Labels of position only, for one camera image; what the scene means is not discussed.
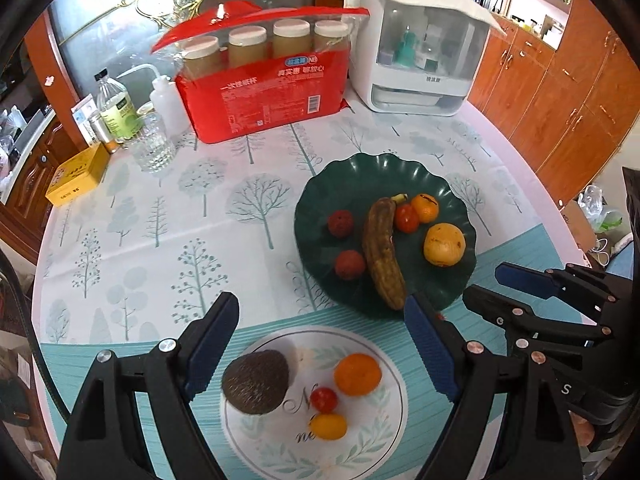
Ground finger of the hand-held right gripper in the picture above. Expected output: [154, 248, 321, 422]
[495, 261, 625, 322]
[462, 284, 617, 357]

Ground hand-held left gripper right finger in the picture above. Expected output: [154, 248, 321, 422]
[404, 294, 586, 480]

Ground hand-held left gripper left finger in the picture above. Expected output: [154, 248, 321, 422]
[56, 291, 241, 480]

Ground yellow orange with spots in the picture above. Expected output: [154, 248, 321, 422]
[423, 223, 467, 267]

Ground white leaf-print plate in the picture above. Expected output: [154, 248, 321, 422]
[220, 326, 408, 480]

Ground brown overripe banana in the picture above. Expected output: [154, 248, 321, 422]
[362, 193, 408, 311]

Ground small orange with dark mark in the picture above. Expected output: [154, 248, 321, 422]
[411, 193, 441, 224]

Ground red lychee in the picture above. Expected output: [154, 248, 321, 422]
[334, 250, 365, 280]
[327, 210, 356, 238]

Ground dark green scalloped plate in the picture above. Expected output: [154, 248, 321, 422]
[294, 152, 477, 317]

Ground person's right hand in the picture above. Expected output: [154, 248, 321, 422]
[570, 412, 608, 458]

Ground dark brown avocado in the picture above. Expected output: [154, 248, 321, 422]
[221, 350, 291, 415]

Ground orange tangerine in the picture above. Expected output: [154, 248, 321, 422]
[334, 353, 382, 395]

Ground cardboard box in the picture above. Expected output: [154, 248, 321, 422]
[560, 200, 598, 251]

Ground clear plastic bag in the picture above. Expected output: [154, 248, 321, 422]
[579, 185, 626, 233]

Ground yellow cherry tomato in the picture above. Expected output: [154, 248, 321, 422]
[316, 412, 348, 441]

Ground tree-print tablecloth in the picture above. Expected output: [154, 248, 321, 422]
[32, 97, 601, 480]

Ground orange-brown wooden cabinet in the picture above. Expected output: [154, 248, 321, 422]
[467, 0, 640, 206]

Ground clear drinking glass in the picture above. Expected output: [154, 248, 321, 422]
[132, 112, 177, 173]

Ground yellow box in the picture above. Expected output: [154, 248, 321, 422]
[45, 144, 112, 207]

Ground small metal can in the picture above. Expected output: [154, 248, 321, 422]
[88, 112, 121, 153]

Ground white squeeze bottle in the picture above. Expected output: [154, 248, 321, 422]
[116, 64, 192, 136]

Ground wooden kitchen base cabinets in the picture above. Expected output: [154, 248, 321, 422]
[0, 105, 81, 261]

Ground red paper cup package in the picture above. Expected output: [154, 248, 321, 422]
[151, 2, 372, 143]

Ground clear bottle with green label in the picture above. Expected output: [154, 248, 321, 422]
[95, 73, 142, 143]

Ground white and blue carton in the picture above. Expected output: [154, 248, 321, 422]
[70, 94, 103, 143]

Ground display shelf with small items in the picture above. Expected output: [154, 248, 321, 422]
[497, 0, 576, 51]

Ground white countertop appliance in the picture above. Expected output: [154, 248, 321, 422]
[344, 0, 507, 118]

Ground glass door with gold ornament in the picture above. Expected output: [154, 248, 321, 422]
[47, 0, 321, 111]

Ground white cable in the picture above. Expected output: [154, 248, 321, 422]
[592, 237, 616, 268]

